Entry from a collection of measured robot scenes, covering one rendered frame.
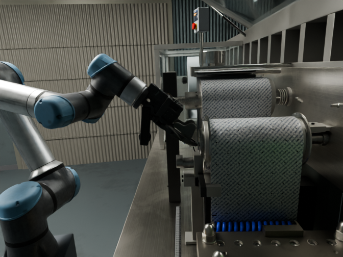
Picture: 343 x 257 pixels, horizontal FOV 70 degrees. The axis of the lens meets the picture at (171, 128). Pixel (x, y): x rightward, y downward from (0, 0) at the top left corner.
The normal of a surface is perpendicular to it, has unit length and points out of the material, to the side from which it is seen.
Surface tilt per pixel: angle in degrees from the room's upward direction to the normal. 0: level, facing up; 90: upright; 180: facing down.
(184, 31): 90
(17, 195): 7
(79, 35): 90
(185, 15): 90
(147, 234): 0
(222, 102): 92
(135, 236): 0
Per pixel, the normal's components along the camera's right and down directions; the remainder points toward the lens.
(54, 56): 0.15, 0.23
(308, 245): -0.04, -0.97
